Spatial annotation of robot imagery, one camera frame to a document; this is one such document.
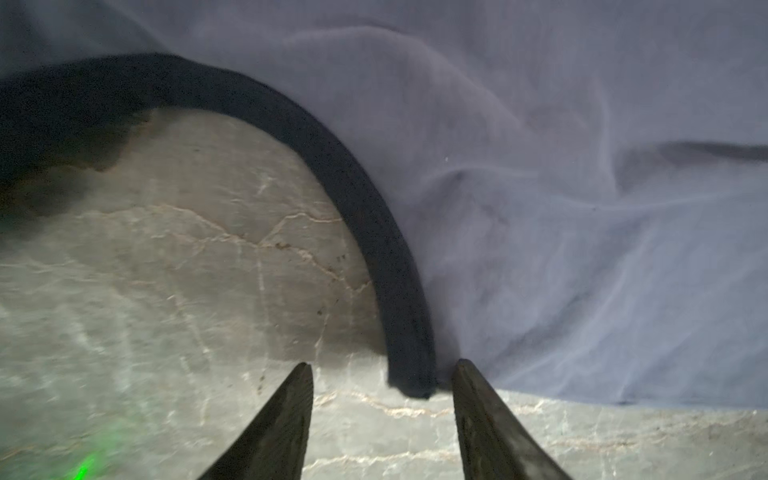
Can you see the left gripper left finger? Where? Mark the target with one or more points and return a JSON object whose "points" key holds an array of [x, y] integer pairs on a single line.
{"points": [[273, 446]]}

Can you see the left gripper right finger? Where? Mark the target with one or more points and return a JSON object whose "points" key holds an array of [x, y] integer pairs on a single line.
{"points": [[493, 443]]}

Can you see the grey blue tank top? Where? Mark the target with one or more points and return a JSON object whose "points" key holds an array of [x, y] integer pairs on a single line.
{"points": [[572, 194]]}

